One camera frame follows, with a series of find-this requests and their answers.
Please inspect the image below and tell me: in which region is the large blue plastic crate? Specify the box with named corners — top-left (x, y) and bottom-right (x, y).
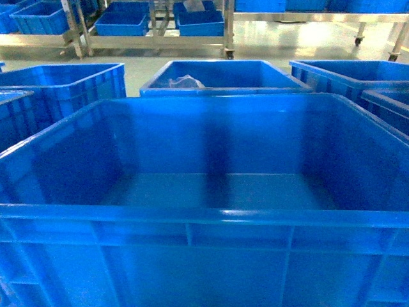
top-left (1, 94), bottom-right (408, 306)

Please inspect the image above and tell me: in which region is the crumpled clear plastic bag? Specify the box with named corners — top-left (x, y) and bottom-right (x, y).
top-left (169, 74), bottom-right (206, 88)

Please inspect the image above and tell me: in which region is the blue crate centre back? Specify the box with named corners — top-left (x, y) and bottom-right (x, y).
top-left (139, 60), bottom-right (313, 97)

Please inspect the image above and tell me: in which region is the blue bin on trolley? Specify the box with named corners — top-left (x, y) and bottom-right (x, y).
top-left (173, 1), bottom-right (224, 37)
top-left (10, 1), bottom-right (70, 35)
top-left (95, 1), bottom-right (150, 36)

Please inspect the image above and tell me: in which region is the blue crate left back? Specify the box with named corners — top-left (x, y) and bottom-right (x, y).
top-left (1, 63), bottom-right (127, 129)

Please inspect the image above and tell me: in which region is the blue crate right back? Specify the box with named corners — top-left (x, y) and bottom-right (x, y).
top-left (289, 60), bottom-right (408, 102)

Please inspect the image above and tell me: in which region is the steel trolley rack left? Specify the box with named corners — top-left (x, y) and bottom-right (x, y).
top-left (1, 1), bottom-right (234, 59)

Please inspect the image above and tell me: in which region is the steel trolley rack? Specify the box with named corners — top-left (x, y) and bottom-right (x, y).
top-left (224, 1), bottom-right (408, 61)
top-left (1, 1), bottom-right (234, 59)

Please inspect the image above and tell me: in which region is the blue crate far left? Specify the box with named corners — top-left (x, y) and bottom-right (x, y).
top-left (1, 90), bottom-right (38, 152)

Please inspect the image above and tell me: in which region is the blue crate far right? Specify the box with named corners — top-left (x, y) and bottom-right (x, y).
top-left (360, 89), bottom-right (408, 135)

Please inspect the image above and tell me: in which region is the steel trolley rack right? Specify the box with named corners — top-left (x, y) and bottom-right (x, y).
top-left (224, 1), bottom-right (408, 61)

